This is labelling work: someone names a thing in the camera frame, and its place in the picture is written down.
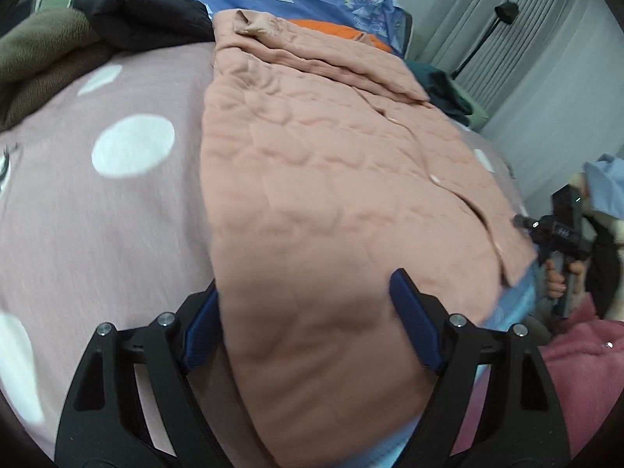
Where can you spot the dark green garment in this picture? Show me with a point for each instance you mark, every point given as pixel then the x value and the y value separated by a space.
pixel 438 87

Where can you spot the pink dotted deer blanket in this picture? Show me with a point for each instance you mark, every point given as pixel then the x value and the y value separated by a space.
pixel 122 234

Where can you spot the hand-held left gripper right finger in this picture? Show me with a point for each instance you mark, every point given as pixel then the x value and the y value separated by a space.
pixel 414 317

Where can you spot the pink quilted jacket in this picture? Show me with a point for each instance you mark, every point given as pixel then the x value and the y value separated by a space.
pixel 317 180

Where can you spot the black puffer jacket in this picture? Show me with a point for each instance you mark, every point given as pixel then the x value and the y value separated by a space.
pixel 146 14

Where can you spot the grey curtain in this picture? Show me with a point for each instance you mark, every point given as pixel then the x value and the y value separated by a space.
pixel 551 83

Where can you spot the orange puffer jacket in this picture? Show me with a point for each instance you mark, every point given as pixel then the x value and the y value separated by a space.
pixel 341 31

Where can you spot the person's right forearm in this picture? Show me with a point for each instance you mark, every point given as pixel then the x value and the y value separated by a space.
pixel 607 185

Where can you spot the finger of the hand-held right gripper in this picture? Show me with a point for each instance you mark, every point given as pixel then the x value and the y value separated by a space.
pixel 525 222

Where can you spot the olive fleece garment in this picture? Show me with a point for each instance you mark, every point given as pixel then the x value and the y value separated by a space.
pixel 44 48

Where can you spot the person's right hand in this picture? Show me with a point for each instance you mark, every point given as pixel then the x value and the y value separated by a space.
pixel 552 280

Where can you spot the black floor lamp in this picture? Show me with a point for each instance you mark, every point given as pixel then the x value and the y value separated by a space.
pixel 506 12

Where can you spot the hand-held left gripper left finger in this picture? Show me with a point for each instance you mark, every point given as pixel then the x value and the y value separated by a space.
pixel 200 326

